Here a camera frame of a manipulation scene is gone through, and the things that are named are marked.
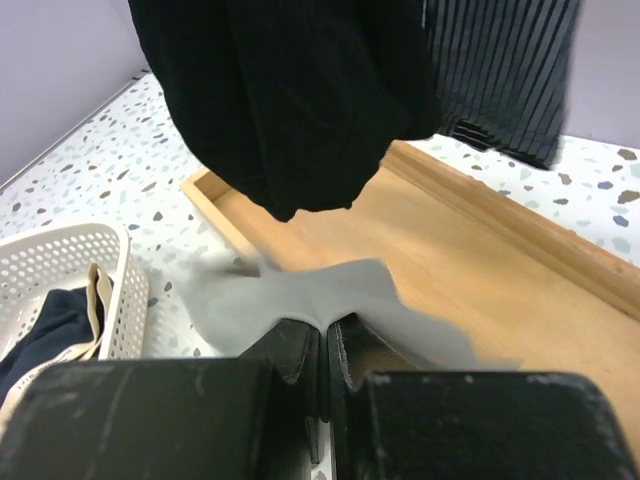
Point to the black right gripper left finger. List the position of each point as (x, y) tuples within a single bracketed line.
[(250, 417)]

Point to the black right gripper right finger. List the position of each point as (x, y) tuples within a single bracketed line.
[(392, 421)]

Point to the grey underwear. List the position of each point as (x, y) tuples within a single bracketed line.
[(234, 303)]

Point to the navy underwear with beige band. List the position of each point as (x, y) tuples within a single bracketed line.
[(69, 327)]

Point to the black underwear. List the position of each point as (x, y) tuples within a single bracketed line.
[(292, 103)]

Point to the navy striped underwear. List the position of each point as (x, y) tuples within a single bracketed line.
[(501, 73)]

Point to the wooden clothes rack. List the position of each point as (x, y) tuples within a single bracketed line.
[(518, 284)]

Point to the white perforated plastic basket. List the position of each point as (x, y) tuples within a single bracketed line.
[(58, 257)]

